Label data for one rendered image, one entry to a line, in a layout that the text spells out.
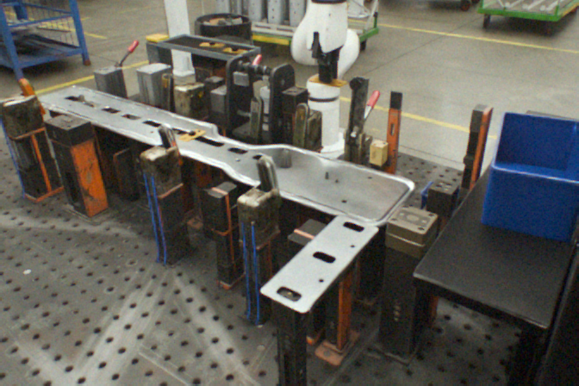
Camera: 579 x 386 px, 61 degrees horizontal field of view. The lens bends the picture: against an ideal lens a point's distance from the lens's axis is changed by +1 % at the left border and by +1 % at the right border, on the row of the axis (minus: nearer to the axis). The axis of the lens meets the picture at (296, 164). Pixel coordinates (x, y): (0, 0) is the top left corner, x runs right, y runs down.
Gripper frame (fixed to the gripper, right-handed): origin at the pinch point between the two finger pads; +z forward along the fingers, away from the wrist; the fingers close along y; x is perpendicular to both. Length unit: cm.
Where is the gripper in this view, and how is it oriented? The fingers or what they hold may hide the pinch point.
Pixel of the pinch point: (328, 71)
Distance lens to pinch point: 111.1
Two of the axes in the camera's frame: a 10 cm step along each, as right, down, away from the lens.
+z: 0.2, 8.8, 4.8
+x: 8.3, 2.5, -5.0
